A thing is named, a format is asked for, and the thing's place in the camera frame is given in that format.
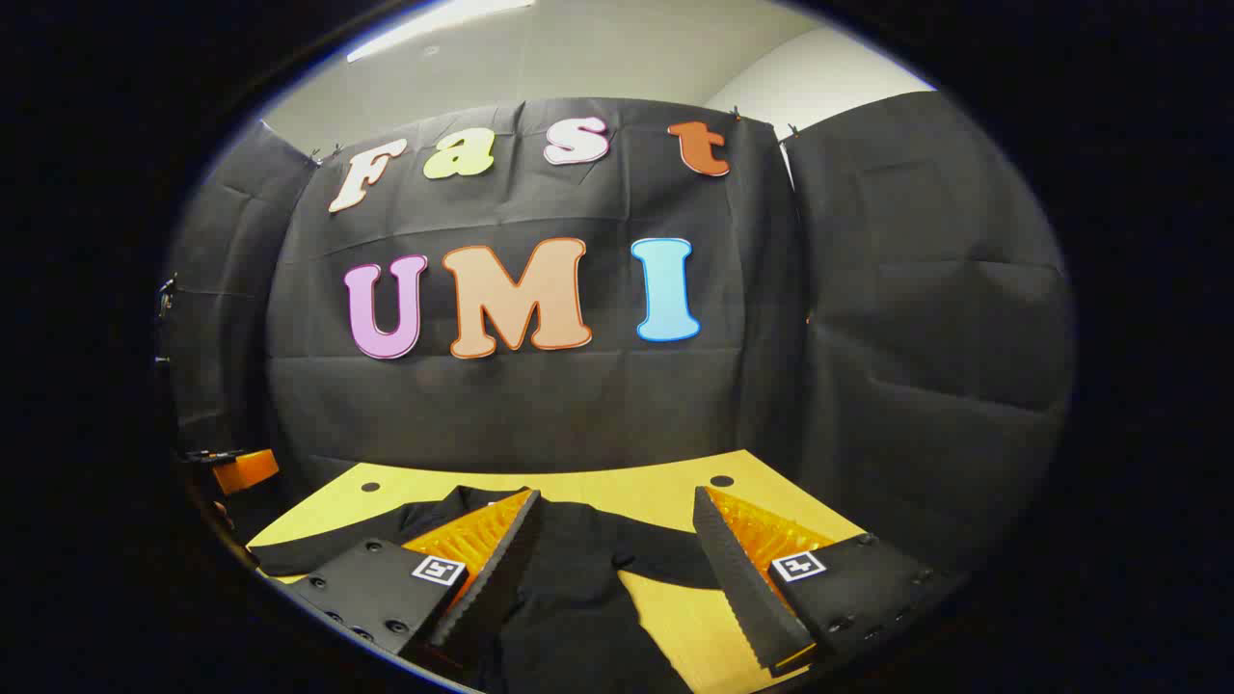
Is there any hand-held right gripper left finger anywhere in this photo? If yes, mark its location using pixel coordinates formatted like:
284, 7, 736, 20
287, 488, 543, 676

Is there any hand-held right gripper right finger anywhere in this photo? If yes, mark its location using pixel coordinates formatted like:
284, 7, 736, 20
692, 485, 965, 678

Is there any black knit cardigan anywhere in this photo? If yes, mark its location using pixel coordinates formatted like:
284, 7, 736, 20
249, 485, 726, 694

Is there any black backdrop cloth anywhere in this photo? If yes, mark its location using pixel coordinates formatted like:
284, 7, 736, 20
159, 92, 1076, 579

